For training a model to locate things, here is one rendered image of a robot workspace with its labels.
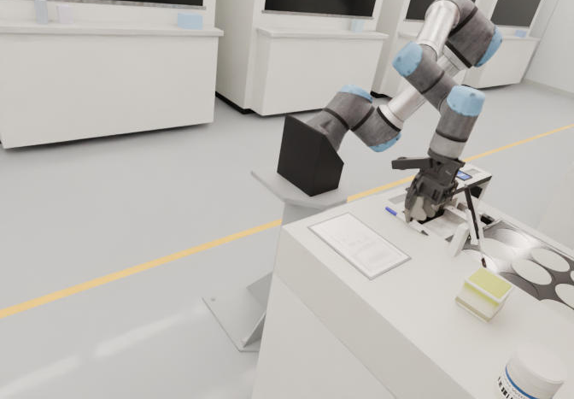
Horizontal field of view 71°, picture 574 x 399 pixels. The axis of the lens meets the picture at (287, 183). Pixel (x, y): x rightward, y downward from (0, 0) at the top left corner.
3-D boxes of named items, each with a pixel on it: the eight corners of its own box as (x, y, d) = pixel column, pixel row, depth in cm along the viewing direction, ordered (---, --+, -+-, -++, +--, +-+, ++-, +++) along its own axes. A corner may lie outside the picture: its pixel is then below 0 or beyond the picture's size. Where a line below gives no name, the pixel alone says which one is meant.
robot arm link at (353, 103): (319, 109, 147) (342, 82, 148) (346, 134, 149) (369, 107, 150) (328, 104, 136) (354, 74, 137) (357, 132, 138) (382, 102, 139)
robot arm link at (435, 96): (442, 66, 102) (448, 74, 93) (471, 96, 104) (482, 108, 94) (418, 89, 106) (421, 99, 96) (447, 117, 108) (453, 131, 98)
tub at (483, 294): (501, 310, 84) (516, 285, 80) (487, 326, 79) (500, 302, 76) (468, 288, 88) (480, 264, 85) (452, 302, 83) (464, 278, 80)
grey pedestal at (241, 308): (202, 298, 201) (211, 149, 161) (273, 270, 226) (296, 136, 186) (258, 379, 167) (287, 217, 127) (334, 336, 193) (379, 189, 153)
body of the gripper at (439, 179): (434, 208, 96) (453, 164, 90) (405, 190, 102) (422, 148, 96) (450, 202, 101) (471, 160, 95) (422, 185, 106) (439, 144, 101)
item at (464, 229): (474, 262, 97) (496, 217, 90) (465, 267, 94) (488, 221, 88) (452, 248, 100) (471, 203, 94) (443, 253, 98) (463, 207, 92)
